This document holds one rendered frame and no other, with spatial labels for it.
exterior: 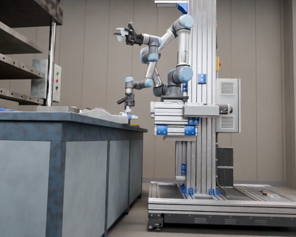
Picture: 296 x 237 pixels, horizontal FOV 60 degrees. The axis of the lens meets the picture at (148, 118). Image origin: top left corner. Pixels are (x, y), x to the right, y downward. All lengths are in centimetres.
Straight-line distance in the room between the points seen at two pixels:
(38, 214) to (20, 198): 11
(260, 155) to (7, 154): 374
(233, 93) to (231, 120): 23
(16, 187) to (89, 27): 361
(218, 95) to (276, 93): 233
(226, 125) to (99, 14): 309
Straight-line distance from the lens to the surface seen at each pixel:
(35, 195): 125
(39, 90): 280
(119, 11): 461
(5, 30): 235
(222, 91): 232
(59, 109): 157
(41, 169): 122
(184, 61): 207
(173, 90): 210
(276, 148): 449
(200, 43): 245
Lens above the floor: 70
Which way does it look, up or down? 4 degrees up
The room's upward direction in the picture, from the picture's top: 1 degrees clockwise
